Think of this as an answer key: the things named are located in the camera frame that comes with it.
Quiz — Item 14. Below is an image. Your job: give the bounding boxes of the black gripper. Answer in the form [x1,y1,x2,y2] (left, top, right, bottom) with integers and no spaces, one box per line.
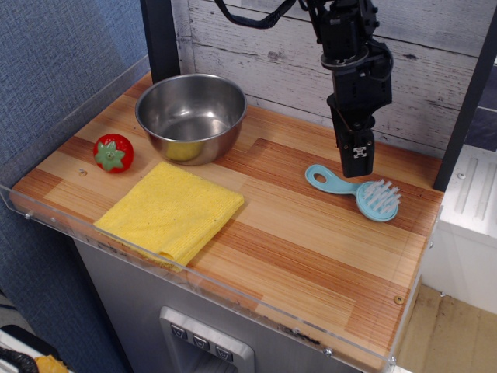
[325,50,393,178]

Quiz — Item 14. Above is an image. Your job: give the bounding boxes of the light blue brush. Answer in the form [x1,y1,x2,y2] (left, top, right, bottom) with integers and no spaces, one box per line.
[305,164,401,222]

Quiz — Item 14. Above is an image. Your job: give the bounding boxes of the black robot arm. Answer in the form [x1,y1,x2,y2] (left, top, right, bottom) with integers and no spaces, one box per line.
[307,1,394,178]

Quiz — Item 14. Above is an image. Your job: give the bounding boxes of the yellow folded cloth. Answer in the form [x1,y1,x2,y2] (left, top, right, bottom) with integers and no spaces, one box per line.
[94,162,244,272]

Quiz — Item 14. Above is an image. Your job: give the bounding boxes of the stainless steel bowl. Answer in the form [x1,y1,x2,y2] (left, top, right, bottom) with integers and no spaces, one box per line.
[135,74,248,166]

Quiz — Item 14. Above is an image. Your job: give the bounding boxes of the white toy sink counter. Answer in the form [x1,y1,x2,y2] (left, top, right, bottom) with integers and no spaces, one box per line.
[420,145,496,313]

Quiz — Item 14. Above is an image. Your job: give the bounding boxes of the red toy strawberry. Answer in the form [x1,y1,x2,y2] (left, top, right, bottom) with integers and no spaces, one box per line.
[93,134,134,173]

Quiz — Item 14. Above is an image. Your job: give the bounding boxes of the grey dispenser button panel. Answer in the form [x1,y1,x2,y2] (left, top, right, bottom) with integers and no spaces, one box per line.
[159,306,255,372]

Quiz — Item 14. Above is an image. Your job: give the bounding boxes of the grey toy fridge cabinet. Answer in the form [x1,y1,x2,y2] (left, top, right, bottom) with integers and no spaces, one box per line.
[72,236,364,373]

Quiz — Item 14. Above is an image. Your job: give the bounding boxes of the black and yellow object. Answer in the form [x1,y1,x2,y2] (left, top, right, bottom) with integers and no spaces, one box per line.
[1,347,69,373]

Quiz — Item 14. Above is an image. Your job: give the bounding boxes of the black right frame post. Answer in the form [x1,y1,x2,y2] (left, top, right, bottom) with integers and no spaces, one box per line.
[433,9,496,192]

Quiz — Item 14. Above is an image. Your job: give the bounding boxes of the black frame post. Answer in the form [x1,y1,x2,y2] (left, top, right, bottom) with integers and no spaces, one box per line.
[140,0,180,83]
[433,9,496,192]

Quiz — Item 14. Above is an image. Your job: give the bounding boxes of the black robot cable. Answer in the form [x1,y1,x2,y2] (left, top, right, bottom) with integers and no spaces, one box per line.
[213,0,298,30]

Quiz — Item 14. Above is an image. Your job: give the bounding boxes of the black left frame post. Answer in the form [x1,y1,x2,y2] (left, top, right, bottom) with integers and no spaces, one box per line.
[140,0,180,83]

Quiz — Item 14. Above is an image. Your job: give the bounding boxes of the clear acrylic guard rail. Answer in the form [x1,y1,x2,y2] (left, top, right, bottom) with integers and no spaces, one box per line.
[0,55,444,373]

